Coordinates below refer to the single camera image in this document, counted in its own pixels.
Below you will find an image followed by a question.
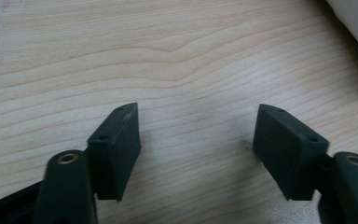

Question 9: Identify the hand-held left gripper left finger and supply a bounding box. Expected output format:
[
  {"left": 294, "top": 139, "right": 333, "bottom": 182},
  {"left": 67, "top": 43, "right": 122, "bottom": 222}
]
[{"left": 87, "top": 102, "right": 143, "bottom": 203}]

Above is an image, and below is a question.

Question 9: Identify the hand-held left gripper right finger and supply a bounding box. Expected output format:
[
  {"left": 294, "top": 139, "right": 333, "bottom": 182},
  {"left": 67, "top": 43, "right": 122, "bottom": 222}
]
[{"left": 252, "top": 103, "right": 330, "bottom": 202}]

